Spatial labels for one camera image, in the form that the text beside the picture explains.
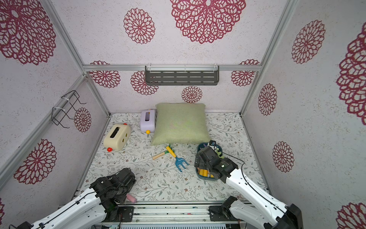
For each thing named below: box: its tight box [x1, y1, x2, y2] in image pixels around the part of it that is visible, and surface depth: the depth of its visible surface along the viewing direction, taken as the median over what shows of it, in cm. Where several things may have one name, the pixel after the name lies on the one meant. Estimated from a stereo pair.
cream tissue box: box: [103, 123, 132, 151], surface depth 97 cm
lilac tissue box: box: [140, 109, 156, 133], surface depth 105 cm
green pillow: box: [150, 102, 211, 146], surface depth 99 cm
